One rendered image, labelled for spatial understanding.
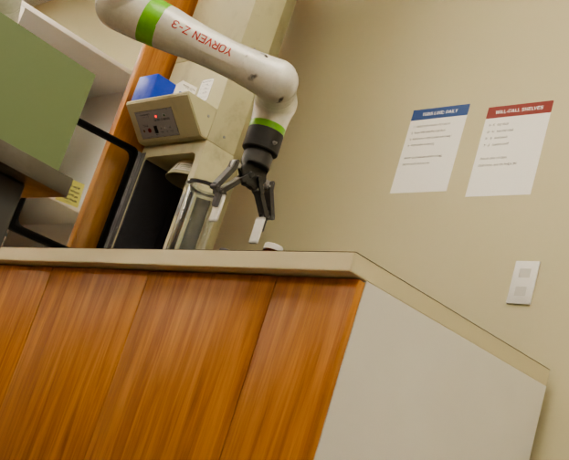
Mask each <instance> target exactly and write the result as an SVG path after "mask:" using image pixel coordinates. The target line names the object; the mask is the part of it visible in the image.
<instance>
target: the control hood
mask: <svg viewBox="0 0 569 460"><path fill-rule="evenodd" d="M126 103H127V104H126V106H127V109H128V111H129V114H130V117H131V120H132V125H133V128H134V130H135V133H136V137H137V140H138V142H139V143H140V144H141V145H143V146H148V145H156V144H165V143H172V142H180V141H196V140H203V139H206V138H207V135H208V132H209V131H210V128H211V125H212V122H213V119H214V117H215V114H216V108H214V107H213V106H211V105H210V104H208V103H207V102H205V101H204V100H202V99H200V98H198V97H197V96H196V95H195V94H193V93H192V92H190V91H185V92H179V93H174V94H168V95H163V96H158V97H152V98H147V99H137V100H132V101H128V102H126ZM169 107H171V108H172V111H173V114H174V118H175V122H176V125H177V128H178V130H179V133H180V135H174V136H166V137H159V138H151V139H144V140H143V139H142V135H141V131H140V128H139V125H138V122H137V120H136V117H135V114H134V112H140V111H146V110H157V109H162V108H169Z"/></svg>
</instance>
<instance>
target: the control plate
mask: <svg viewBox="0 0 569 460"><path fill-rule="evenodd" d="M134 114H135V117H136V120H137V122H138V125H139V128H140V131H141V135H142V139H143V140H144V139H151V138H159V137H166V136H174V135H180V133H179V130H178V128H177V125H176V122H175V118H174V114H173V111H172V108H171V107H169V108H162V109H157V110H146V111H140V112H134ZM163 114H165V117H164V116H163ZM154 115H156V116H157V118H155V117H154ZM170 125H171V126H172V128H169V127H170ZM153 126H157V129H158V131H159V133H155V130H154V127H153ZM165 126H166V127H167V129H165V128H164V127H165ZM161 127H162V128H163V129H162V130H160V128H161ZM149 128H150V129H151V130H152V132H148V129H149ZM143 130H145V132H143Z"/></svg>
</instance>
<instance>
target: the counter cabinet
mask: <svg viewBox="0 0 569 460"><path fill-rule="evenodd" d="M545 389H546V386H545V385H543V384H541V383H540V382H538V381H536V380H535V379H533V378H531V377H530V376H528V375H526V374H525V373H523V372H521V371H519V370H517V369H515V368H514V367H512V366H511V365H510V364H508V363H506V362H505V361H502V360H500V359H499V358H497V357H495V356H494V355H492V354H490V353H488V352H487V351H485V350H484V349H482V348H480V347H479V346H477V345H475V344H473V343H472V342H470V341H468V340H466V339H464V338H462V337H461V336H459V335H458V334H457V333H455V332H453V331H452V330H450V329H447V328H446V327H444V326H442V325H441V324H439V323H437V322H435V321H434V320H433V319H431V318H429V317H427V316H426V315H424V314H422V313H420V312H419V311H417V310H415V309H414V308H411V307H409V306H408V305H407V304H405V303H404V302H402V301H400V300H399V299H397V298H394V297H393V296H391V295H389V294H388V293H386V292H384V291H383V290H382V289H380V288H378V287H376V286H374V285H373V284H371V283H369V282H367V281H361V280H360V279H345V278H323V277H277V276H256V275H234V274H211V273H189V272H166V271H144V270H122V269H99V268H77V267H33V266H10V265H0V460H530V456H531V451H532V445H533V440H534V436H535V433H536V428H537V424H538V421H539V417H540V412H541V409H542V405H543V397H544V394H545Z"/></svg>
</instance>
